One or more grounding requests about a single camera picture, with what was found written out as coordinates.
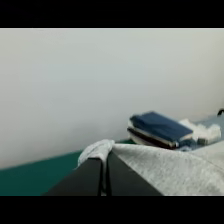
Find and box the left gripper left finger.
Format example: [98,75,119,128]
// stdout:
[43,157,103,197]

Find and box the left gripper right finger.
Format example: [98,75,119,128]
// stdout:
[106,150,164,197]

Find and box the grey garment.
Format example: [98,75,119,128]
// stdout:
[77,138,224,197]

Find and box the blue garment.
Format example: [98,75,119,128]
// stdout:
[129,111,195,144]

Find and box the white garment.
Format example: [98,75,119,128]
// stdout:
[179,117,223,147]

